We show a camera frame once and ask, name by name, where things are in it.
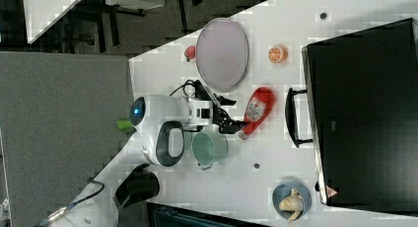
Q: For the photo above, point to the green cylinder at table edge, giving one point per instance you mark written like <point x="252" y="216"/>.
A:
<point x="123" y="124"/>

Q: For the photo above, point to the toy peeled banana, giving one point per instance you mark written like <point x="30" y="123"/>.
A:
<point x="294" y="204"/>

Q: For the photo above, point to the green metal mug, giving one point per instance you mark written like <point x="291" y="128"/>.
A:
<point x="208" y="148"/>

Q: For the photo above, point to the white side table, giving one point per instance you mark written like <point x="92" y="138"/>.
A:
<point x="40" y="15"/>

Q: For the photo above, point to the large grey round plate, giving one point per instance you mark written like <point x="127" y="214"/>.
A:
<point x="222" y="54"/>

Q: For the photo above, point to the blue metal frame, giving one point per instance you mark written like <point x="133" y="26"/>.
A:
<point x="168" y="216"/>

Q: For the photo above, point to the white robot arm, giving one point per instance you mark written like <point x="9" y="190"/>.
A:
<point x="160" y="123"/>

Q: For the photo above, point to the red ketchup bottle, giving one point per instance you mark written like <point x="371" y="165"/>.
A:
<point x="258" y="108"/>

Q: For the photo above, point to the green plastic colander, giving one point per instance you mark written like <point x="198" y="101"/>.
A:
<point x="187" y="137"/>

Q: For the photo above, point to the blue bowl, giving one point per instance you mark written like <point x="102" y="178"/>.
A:
<point x="283" y="190"/>

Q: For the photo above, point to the toy orange half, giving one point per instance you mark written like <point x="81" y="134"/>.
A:
<point x="278" y="53"/>

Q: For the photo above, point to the black silver toaster oven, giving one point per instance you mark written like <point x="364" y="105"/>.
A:
<point x="362" y="91"/>

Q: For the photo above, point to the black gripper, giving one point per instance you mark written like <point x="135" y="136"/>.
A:
<point x="221" y="117"/>

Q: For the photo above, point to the toy strawberry near plate top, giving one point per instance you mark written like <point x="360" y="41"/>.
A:
<point x="190" y="53"/>

